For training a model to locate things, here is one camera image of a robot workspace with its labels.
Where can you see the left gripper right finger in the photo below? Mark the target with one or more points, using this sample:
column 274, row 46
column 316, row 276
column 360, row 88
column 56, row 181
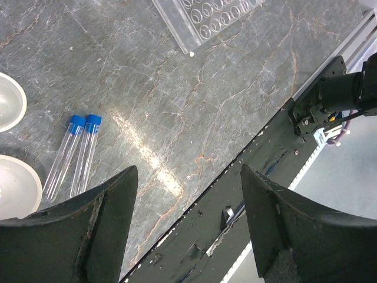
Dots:
column 341, row 247

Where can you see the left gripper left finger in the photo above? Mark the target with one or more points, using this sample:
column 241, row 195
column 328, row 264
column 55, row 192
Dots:
column 80, row 240

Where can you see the white plastic bowl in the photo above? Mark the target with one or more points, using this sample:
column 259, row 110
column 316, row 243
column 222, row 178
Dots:
column 21, row 188

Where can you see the white plastic cup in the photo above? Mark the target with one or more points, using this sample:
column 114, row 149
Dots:
column 13, row 102

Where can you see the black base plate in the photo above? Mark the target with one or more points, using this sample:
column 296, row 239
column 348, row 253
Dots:
column 204, row 244

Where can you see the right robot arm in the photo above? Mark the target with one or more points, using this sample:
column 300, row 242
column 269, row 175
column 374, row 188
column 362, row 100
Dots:
column 335, row 97

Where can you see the clear acrylic tube rack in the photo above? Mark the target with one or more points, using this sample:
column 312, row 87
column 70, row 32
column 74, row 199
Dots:
column 193, row 22

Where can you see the light blue cable duct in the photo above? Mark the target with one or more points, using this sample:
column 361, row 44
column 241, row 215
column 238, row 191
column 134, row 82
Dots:
column 276, row 218

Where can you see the blue capped test tube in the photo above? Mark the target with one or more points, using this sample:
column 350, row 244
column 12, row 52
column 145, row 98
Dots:
column 85, row 156
column 63, row 159

